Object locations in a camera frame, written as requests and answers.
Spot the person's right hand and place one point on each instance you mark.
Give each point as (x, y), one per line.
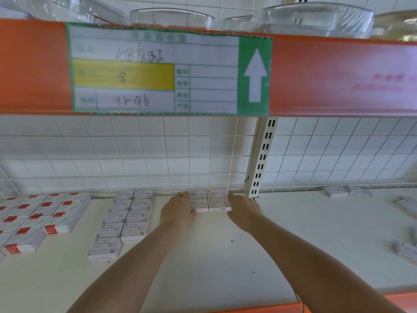
(246, 213)

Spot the person's left hand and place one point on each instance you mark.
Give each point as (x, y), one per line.
(176, 215)

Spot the person's right fingers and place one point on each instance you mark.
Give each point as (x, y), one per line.
(234, 199)

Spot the person's left fingers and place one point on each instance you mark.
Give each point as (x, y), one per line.
(183, 198)

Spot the white staples box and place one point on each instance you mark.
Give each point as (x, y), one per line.
(200, 205)
(217, 193)
(219, 204)
(197, 194)

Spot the person's right forearm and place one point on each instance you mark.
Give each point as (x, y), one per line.
(303, 267)

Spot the person's left forearm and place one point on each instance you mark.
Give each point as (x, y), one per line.
(130, 273)

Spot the white slotted shelf upright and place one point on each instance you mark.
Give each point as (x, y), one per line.
(262, 159)

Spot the rows of paper clip boxes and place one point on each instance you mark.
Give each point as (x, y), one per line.
(125, 221)

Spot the small white box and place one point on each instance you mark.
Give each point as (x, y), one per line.
(407, 205)
(361, 193)
(406, 250)
(335, 191)

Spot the green and white label card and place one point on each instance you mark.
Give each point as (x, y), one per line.
(156, 71)

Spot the group of red-labelled white boxes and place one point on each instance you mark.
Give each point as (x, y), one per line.
(32, 221)

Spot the orange shelf beam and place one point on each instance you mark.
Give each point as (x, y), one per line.
(325, 74)

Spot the small clear glass bowl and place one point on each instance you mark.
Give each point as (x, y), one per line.
(239, 23)

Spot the large clear glass bowl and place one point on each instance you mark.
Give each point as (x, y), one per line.
(312, 21)

